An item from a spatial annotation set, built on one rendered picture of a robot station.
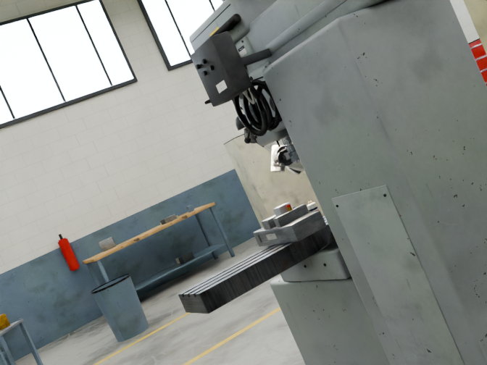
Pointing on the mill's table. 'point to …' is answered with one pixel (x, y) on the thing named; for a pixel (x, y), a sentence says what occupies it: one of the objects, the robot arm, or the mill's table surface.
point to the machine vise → (291, 227)
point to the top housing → (248, 12)
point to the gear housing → (244, 48)
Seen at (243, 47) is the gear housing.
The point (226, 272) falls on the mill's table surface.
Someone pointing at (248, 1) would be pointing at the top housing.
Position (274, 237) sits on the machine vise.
